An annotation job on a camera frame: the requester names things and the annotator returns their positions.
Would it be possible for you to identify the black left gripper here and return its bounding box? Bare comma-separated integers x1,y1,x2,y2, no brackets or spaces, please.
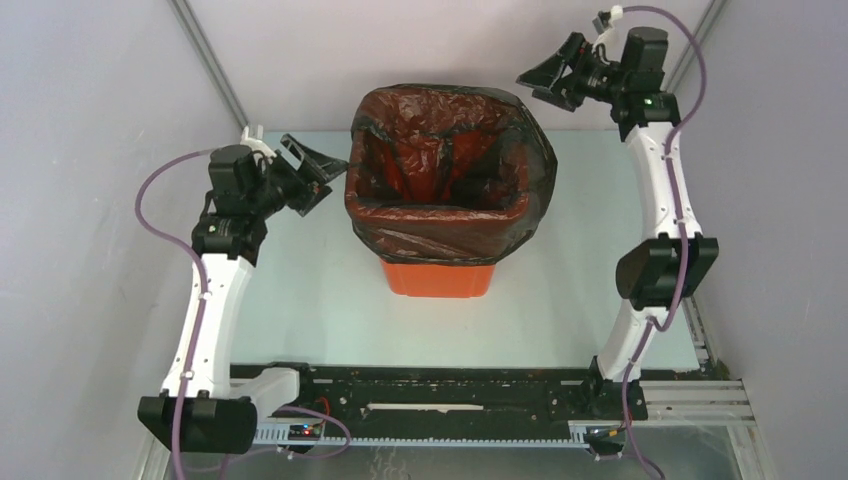
249,134,349,218

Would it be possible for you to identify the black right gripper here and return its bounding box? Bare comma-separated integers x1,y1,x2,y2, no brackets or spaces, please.
519,31,631,113

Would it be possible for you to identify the black plastic trash bag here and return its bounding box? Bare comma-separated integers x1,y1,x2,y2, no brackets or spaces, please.
344,83,558,266

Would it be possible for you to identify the orange plastic trash bin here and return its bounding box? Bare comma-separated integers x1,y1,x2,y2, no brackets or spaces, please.
380,260,496,299

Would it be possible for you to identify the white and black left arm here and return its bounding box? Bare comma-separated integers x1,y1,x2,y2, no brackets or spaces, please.
136,133,348,454

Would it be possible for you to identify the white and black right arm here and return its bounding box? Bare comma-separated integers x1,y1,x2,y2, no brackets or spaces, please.
517,27,719,424

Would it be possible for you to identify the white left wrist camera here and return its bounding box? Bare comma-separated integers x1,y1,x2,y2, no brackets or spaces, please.
239,124,277,160

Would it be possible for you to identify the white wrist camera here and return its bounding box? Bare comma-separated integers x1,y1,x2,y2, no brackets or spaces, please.
239,124,277,160
592,5,624,49

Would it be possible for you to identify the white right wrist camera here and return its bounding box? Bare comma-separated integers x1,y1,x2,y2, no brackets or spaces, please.
592,5,624,49

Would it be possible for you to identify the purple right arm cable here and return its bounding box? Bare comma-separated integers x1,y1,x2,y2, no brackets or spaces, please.
619,5,709,480

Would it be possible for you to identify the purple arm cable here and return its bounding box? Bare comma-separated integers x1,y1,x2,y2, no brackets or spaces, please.
135,148,220,480
619,5,709,480

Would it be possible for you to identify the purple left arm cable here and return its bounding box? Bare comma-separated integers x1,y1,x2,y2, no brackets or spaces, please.
135,148,220,480

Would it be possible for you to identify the aluminium frame rail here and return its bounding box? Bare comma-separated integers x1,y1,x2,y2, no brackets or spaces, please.
167,0,250,130

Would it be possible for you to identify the white toothed cable duct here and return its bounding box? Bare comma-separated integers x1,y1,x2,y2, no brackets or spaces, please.
254,423,598,449

